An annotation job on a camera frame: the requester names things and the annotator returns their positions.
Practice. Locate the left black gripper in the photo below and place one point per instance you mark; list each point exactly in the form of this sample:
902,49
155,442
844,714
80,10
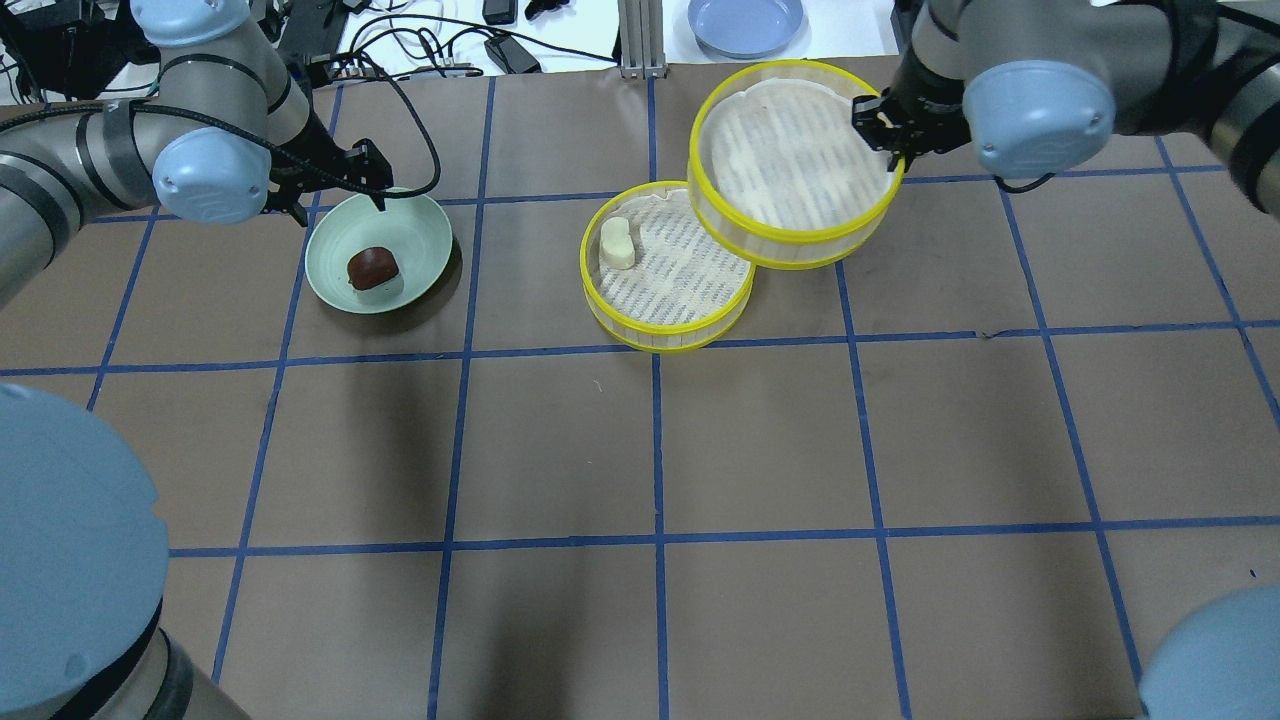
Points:
316,150

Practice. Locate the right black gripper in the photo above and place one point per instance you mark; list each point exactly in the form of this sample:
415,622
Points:
928,118

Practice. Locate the yellow steamer basket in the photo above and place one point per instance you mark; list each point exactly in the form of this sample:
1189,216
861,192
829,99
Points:
656,339
767,246

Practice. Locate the white bun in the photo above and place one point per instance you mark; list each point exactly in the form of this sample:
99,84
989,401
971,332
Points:
617,247

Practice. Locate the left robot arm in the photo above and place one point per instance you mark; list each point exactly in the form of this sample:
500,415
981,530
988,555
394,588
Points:
230,134

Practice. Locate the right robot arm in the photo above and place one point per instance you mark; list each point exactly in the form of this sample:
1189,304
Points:
1037,88

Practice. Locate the white steamer cloth outer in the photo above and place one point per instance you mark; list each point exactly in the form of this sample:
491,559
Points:
783,153

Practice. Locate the white steamer cloth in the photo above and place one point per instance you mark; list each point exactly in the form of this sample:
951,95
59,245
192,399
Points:
783,153
682,274

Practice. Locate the white steamer cloth middle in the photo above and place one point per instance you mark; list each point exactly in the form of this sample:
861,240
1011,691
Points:
682,274

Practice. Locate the light green plate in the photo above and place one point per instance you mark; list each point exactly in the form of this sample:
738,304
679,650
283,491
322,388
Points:
418,232

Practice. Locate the brown bun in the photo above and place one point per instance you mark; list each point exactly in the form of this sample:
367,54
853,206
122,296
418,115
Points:
371,268

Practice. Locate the blue plate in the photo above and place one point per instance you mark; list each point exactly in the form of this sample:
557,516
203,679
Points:
745,29

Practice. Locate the black power adapter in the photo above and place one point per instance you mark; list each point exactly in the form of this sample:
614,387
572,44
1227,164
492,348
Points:
510,57

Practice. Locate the aluminium frame post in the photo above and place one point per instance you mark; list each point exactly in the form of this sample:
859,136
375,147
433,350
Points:
642,51

